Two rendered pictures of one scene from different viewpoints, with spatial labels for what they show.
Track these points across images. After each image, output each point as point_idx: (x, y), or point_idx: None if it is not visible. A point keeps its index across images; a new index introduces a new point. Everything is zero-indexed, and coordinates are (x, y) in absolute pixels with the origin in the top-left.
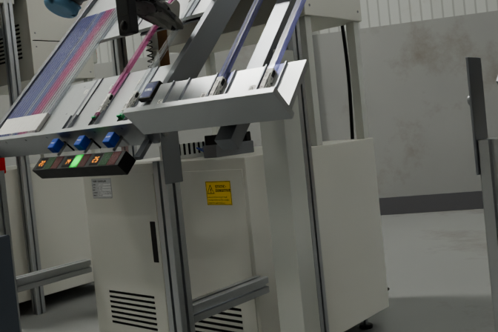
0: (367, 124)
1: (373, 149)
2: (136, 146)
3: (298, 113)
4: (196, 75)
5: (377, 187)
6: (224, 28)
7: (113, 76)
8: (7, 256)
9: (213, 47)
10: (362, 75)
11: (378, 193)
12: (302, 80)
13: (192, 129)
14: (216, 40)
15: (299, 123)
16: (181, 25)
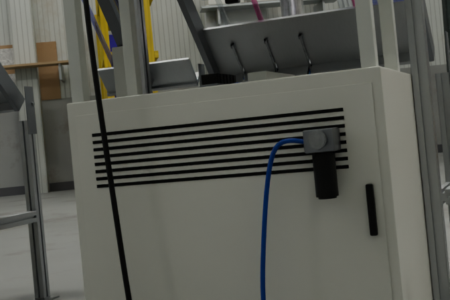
0: (71, 82)
1: (68, 120)
2: (409, 53)
3: (115, 86)
4: (193, 39)
5: (73, 177)
6: None
7: (278, 17)
8: None
9: (183, 14)
10: (63, 11)
11: (74, 186)
12: (101, 79)
13: (163, 90)
14: (181, 8)
15: (116, 93)
16: None
